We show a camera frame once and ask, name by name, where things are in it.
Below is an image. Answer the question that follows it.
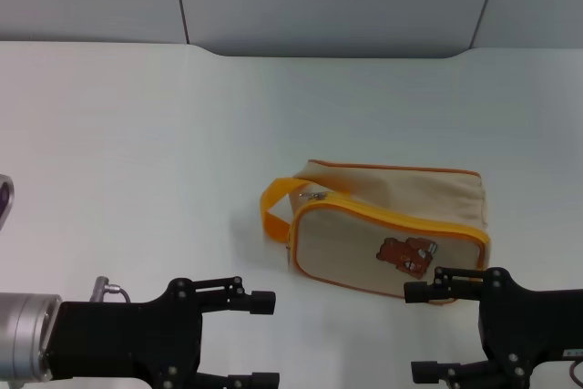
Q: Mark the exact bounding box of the beige food bag orange trim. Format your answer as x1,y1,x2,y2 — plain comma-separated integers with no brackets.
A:
260,159,492,307

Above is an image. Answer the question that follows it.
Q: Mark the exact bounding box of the left gripper cable connector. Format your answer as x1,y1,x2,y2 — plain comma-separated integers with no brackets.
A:
90,275,132,304

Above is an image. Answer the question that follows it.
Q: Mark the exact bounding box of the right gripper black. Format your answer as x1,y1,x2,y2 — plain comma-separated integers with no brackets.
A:
404,265,583,389

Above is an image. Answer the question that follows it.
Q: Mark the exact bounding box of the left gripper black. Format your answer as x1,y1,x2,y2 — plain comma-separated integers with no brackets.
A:
45,275,281,389

